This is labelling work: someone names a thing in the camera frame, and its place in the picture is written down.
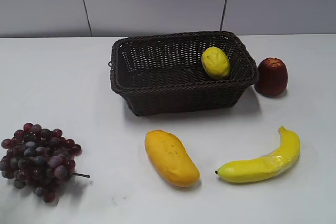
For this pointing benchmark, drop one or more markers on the dark woven wicker basket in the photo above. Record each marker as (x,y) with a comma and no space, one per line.
(164,74)

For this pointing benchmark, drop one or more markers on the dark red apple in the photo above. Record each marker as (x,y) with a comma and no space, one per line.
(273,77)

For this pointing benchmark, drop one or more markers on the yellow banana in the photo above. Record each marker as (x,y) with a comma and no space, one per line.
(267,166)

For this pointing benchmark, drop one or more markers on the purple grape bunch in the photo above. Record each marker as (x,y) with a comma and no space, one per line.
(41,159)

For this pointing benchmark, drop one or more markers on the orange yellow mango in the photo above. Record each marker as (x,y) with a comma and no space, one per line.
(170,159)

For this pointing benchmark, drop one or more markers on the yellow lemon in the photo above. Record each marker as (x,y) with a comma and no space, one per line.
(215,63)

